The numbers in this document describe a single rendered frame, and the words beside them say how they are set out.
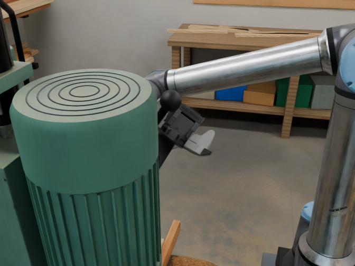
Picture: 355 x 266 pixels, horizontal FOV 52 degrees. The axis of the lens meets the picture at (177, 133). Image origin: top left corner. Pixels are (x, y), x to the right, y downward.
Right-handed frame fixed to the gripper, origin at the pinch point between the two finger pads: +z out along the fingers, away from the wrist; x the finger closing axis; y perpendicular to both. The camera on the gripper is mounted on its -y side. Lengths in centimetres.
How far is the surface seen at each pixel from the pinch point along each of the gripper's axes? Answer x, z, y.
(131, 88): -9.4, 23.0, -1.7
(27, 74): -22.2, 17.6, -7.8
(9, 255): -10.1, 10.9, -30.8
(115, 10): -105, -301, 100
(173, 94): -4.9, 12.7, 3.0
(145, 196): 0.0, 21.2, -11.5
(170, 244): 18.3, -30.3, -21.7
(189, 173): 40, -215, 5
